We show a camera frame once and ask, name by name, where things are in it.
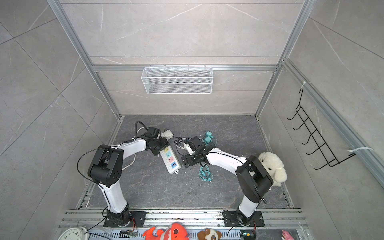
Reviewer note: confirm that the white charger with black cable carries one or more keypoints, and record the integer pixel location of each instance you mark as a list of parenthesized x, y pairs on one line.
[(180, 142)]

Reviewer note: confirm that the pink plush toy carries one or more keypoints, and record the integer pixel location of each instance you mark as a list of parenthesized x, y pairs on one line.
[(286, 235)]

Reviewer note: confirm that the white plush seal toy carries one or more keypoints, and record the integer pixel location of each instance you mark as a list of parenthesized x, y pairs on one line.
[(275, 167)]

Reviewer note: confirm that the red plush lobster toy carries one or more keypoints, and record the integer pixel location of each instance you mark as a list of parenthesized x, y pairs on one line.
[(175, 232)]

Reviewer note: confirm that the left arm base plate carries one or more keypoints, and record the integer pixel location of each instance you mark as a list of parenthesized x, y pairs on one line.
[(125, 219)]

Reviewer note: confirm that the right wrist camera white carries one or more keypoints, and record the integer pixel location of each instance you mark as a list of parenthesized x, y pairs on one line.
[(189, 149)]

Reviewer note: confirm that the white round clock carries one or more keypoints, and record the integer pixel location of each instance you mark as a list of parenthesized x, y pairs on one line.
[(76, 233)]

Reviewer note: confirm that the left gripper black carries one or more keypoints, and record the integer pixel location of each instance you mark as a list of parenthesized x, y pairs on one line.
[(160, 145)]

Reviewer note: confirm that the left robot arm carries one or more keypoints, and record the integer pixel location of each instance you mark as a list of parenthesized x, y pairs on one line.
[(106, 170)]

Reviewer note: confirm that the white power strip colourful sockets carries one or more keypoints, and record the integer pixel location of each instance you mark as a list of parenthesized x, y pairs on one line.
[(170, 160)]

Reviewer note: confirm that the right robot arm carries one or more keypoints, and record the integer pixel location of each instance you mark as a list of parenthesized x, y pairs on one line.
[(254, 179)]

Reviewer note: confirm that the black wall hook rack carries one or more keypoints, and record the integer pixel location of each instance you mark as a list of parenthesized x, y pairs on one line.
[(316, 137)]

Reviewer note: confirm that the white wire mesh basket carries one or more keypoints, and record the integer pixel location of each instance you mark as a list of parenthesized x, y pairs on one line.
[(177, 80)]

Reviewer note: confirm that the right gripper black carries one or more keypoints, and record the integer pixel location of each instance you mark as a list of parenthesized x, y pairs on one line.
[(190, 162)]

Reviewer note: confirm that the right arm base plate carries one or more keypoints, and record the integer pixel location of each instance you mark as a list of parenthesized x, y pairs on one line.
[(235, 218)]

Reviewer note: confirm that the brown white plush dog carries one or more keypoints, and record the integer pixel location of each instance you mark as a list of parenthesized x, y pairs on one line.
[(209, 234)]

